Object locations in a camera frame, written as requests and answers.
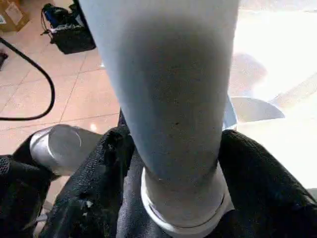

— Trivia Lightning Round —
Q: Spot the white plastic table top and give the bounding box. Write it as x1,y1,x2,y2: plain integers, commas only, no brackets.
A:
140,0,317,237

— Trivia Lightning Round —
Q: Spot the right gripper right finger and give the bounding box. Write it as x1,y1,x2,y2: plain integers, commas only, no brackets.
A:
217,130,317,238

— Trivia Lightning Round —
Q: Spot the brown cardboard box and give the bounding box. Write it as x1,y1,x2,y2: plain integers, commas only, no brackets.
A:
0,0,31,33

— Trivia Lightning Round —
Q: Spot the black floor equipment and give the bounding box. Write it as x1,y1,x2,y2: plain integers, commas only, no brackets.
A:
40,1,97,56

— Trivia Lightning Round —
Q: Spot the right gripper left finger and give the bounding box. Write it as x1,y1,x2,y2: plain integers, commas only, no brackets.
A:
39,127,136,238

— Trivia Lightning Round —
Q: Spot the white plastic table leg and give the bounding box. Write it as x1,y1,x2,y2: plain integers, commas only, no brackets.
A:
78,0,241,229

